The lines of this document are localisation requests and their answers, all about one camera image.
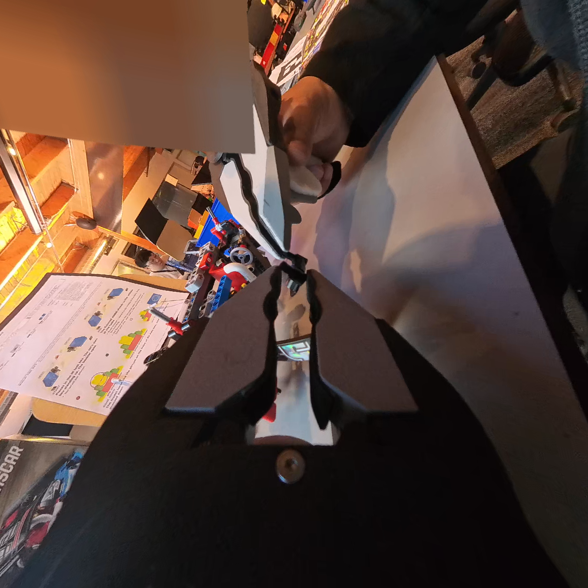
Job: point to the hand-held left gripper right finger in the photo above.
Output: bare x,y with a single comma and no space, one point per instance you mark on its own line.
358,363

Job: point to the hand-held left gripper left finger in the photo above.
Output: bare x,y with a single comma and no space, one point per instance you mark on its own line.
220,358

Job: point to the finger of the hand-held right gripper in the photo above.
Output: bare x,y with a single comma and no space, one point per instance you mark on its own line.
128,69
271,202

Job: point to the person's right forearm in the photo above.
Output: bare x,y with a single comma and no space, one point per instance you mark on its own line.
390,55

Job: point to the grey desk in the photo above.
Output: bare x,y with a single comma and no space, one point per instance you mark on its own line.
436,229

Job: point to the person's right hand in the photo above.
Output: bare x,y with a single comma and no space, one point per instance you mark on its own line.
317,119

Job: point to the red axle connector piece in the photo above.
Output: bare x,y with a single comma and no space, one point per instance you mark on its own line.
173,324

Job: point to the small black toy brick piece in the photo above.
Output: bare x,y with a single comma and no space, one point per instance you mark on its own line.
156,356

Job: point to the blue plastic bin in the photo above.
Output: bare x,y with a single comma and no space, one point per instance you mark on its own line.
204,220

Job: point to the printed instruction sheet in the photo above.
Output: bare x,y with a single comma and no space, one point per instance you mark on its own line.
82,335

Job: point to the metal pole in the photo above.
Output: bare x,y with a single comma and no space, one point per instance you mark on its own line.
23,183

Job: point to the cluttered background shelf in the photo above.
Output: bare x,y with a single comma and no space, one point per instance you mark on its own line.
294,27

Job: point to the toy car set box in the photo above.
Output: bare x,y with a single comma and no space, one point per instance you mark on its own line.
32,496

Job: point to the dark chair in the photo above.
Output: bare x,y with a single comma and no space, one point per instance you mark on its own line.
519,50

